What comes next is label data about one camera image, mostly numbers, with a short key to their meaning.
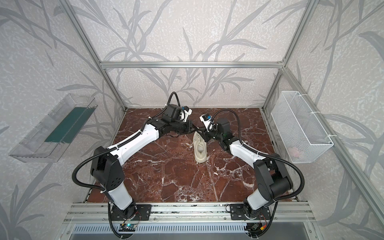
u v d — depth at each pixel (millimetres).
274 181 444
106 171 450
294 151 725
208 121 741
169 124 643
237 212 729
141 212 737
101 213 752
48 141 632
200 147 920
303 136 608
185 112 686
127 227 716
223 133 679
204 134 752
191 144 987
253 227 759
